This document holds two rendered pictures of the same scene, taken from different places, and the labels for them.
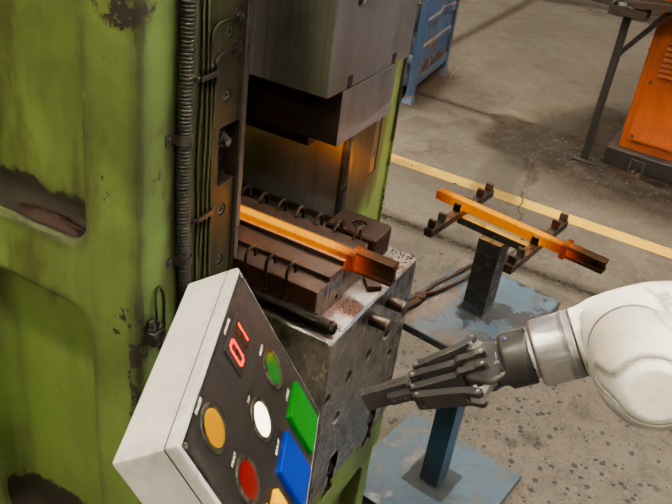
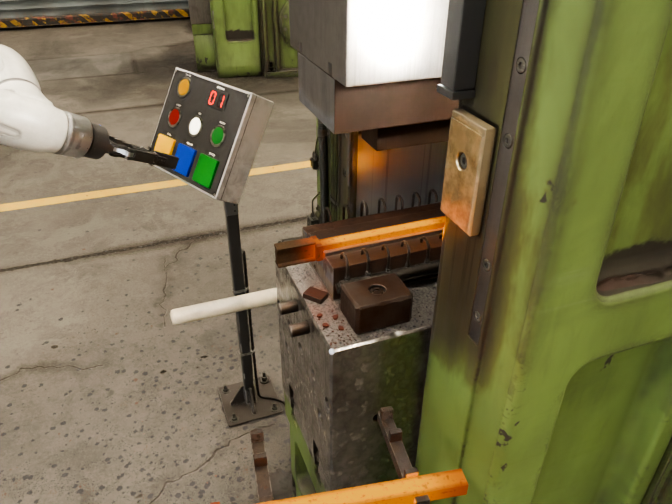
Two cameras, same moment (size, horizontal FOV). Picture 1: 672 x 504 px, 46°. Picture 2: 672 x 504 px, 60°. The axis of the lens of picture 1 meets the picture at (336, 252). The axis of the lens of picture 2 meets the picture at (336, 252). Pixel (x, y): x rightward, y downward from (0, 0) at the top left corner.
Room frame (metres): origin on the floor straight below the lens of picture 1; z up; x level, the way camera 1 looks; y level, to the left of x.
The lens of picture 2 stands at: (2.04, -0.75, 1.64)
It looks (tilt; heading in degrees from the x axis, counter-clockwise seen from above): 32 degrees down; 134
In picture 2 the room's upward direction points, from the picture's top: straight up
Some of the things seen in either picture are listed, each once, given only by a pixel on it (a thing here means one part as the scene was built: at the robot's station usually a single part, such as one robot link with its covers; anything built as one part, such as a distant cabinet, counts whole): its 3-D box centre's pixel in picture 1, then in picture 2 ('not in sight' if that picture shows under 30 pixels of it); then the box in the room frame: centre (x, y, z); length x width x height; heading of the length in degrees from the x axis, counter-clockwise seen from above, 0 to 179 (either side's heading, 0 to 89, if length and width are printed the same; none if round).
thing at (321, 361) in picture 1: (254, 331); (411, 344); (1.42, 0.16, 0.69); 0.56 x 0.38 x 0.45; 65
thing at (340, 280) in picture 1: (252, 242); (404, 240); (1.37, 0.17, 0.96); 0.42 x 0.20 x 0.09; 65
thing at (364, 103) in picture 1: (264, 70); (417, 80); (1.37, 0.17, 1.32); 0.42 x 0.20 x 0.10; 65
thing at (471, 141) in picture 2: not in sight; (466, 173); (1.62, -0.03, 1.27); 0.09 x 0.02 x 0.17; 155
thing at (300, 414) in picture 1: (299, 418); (206, 171); (0.84, 0.02, 1.01); 0.07 x 0.05 x 0.07; 0
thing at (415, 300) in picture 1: (466, 272); not in sight; (1.86, -0.36, 0.66); 0.60 x 0.04 x 0.01; 139
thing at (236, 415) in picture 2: not in sight; (249, 392); (0.74, 0.15, 0.05); 0.22 x 0.22 x 0.09; 65
